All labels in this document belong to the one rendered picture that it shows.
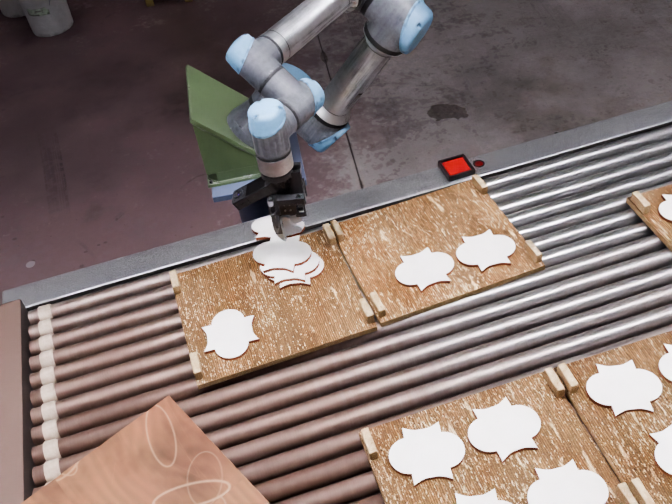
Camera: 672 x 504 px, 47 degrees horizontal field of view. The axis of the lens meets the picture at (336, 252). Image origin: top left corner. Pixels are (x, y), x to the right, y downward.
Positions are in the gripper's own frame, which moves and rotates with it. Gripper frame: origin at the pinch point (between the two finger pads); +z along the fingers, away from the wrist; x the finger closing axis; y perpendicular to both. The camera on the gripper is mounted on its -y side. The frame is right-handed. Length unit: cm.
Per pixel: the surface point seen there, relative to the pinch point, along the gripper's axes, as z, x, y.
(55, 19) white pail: 94, 310, -168
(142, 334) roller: 13.2, -15.4, -33.8
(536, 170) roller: 12, 31, 65
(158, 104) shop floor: 104, 221, -92
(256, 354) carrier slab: 10.7, -25.5, -6.0
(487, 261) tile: 9.5, -4.0, 47.1
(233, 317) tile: 9.7, -15.2, -11.8
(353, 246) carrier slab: 10.6, 5.5, 16.0
